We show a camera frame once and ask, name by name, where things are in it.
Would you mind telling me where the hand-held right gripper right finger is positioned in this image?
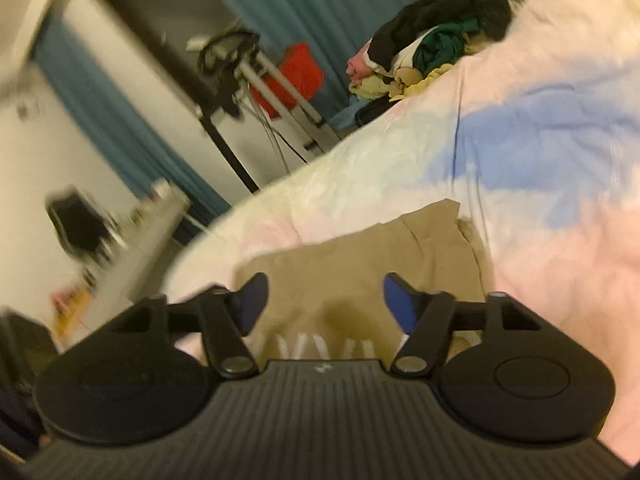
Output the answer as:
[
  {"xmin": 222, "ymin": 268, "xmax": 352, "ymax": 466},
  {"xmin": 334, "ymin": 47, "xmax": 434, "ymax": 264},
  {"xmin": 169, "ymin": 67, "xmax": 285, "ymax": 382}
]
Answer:
[{"xmin": 382, "ymin": 272, "xmax": 543, "ymax": 376}]

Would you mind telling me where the wavy black-framed mirror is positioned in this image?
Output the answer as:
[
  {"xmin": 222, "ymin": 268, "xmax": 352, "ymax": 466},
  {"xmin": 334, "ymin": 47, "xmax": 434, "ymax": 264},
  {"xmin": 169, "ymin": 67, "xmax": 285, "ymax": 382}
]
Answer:
[{"xmin": 45, "ymin": 186, "xmax": 123, "ymax": 266}]

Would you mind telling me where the dark cloth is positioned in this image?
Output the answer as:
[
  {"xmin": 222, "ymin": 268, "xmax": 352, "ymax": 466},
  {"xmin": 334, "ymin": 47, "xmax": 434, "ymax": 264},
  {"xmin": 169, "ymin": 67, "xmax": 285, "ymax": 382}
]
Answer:
[{"xmin": 0, "ymin": 310, "xmax": 58, "ymax": 461}]

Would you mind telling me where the dark window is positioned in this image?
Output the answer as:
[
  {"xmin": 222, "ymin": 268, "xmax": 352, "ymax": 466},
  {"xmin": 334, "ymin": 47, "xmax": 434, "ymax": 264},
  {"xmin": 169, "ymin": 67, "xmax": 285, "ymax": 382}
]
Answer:
[{"xmin": 95, "ymin": 0, "xmax": 241, "ymax": 116}]

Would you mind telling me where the narrow blue curtain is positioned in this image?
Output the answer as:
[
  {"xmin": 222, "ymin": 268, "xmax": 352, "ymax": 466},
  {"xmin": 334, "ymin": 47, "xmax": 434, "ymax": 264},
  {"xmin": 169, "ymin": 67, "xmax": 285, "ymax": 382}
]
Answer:
[{"xmin": 32, "ymin": 12, "xmax": 233, "ymax": 241}]

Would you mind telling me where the tan t-shirt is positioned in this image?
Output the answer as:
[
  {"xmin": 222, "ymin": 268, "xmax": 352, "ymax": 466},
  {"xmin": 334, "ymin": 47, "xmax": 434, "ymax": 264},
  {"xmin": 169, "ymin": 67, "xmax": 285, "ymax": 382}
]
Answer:
[{"xmin": 234, "ymin": 199, "xmax": 496, "ymax": 362}]

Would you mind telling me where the white folded treadmill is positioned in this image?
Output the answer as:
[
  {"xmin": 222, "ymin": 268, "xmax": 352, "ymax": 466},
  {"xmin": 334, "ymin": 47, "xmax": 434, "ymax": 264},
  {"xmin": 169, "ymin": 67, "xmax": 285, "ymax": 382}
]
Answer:
[{"xmin": 197, "ymin": 102, "xmax": 308, "ymax": 195}]

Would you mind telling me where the wide blue curtain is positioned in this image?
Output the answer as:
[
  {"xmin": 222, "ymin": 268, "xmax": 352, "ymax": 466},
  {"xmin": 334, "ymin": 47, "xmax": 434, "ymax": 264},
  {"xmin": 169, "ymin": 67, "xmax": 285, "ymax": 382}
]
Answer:
[{"xmin": 187, "ymin": 0, "xmax": 488, "ymax": 131}]

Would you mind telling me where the pile of clothes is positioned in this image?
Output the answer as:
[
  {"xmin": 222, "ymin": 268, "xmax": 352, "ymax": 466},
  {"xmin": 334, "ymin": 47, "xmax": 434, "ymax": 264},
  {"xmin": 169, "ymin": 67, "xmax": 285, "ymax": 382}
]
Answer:
[{"xmin": 346, "ymin": 0, "xmax": 516, "ymax": 103}]

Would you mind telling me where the garment steamer stand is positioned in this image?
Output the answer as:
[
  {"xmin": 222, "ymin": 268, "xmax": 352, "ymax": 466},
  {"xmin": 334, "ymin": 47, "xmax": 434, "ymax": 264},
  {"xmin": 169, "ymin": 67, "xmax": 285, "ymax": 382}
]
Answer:
[{"xmin": 196, "ymin": 30, "xmax": 343, "ymax": 163}]

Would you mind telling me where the red garment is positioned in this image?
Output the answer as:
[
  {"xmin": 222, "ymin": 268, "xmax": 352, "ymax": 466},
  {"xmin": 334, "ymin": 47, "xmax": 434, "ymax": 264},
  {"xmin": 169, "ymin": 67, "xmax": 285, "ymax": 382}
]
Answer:
[{"xmin": 248, "ymin": 42, "xmax": 326, "ymax": 120}]

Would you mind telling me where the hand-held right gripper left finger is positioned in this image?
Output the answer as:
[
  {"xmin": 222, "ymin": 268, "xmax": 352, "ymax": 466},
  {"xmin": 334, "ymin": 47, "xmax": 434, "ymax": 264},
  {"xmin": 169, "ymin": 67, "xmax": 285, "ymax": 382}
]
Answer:
[{"xmin": 107, "ymin": 272, "xmax": 271, "ymax": 380}]

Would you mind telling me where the white vanity desk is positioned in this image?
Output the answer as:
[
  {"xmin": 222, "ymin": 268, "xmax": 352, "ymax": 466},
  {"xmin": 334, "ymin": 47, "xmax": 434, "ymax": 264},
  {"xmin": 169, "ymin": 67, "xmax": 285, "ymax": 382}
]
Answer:
[{"xmin": 87, "ymin": 177, "xmax": 193, "ymax": 321}]

